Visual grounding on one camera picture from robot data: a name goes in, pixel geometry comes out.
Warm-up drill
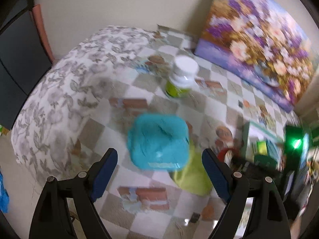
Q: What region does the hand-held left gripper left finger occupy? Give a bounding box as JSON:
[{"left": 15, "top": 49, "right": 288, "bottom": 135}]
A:
[{"left": 29, "top": 148, "right": 118, "bottom": 239}]

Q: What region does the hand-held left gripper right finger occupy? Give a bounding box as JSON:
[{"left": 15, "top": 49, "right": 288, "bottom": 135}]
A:
[{"left": 202, "top": 149, "right": 292, "bottom": 239}]

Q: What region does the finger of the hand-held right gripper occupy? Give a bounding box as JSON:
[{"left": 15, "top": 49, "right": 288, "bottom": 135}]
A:
[{"left": 230, "top": 156, "right": 283, "bottom": 180}]

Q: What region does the green tissue pack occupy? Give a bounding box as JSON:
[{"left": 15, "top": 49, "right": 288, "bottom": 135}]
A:
[{"left": 252, "top": 141, "right": 271, "bottom": 155}]

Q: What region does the white tray with teal rim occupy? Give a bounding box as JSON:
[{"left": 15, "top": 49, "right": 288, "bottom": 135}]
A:
[{"left": 240, "top": 122, "right": 287, "bottom": 165}]

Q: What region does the lime green cloth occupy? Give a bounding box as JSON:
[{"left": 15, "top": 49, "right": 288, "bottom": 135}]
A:
[{"left": 171, "top": 144, "right": 212, "bottom": 196}]

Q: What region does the red tape roll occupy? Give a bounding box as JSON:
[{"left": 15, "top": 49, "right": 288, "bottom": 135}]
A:
[{"left": 217, "top": 147, "right": 241, "bottom": 165}]

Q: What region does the teal plastic box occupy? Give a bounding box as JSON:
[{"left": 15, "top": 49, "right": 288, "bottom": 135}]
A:
[{"left": 128, "top": 113, "right": 189, "bottom": 171}]

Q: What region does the checkered printed tablecloth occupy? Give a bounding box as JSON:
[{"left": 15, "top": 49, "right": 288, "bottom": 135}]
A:
[{"left": 67, "top": 25, "right": 302, "bottom": 239}]

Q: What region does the grey floral cloth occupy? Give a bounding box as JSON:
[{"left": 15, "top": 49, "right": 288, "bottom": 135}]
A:
[{"left": 11, "top": 25, "right": 160, "bottom": 187}]

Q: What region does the blue plastic bag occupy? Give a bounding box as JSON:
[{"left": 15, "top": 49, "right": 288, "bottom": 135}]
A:
[{"left": 0, "top": 172, "right": 10, "bottom": 213}]

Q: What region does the white pill bottle green label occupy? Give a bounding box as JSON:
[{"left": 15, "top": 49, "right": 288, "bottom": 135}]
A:
[{"left": 164, "top": 57, "right": 199, "bottom": 99}]

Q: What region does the flower painting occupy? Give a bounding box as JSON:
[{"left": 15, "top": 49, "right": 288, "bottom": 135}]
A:
[{"left": 194, "top": 0, "right": 316, "bottom": 112}]

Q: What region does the dark cabinet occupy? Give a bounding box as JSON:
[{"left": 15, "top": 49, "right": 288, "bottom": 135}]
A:
[{"left": 0, "top": 0, "right": 53, "bottom": 130}]

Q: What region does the pink board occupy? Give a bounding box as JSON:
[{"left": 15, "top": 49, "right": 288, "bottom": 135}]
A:
[{"left": 32, "top": 4, "right": 55, "bottom": 65}]

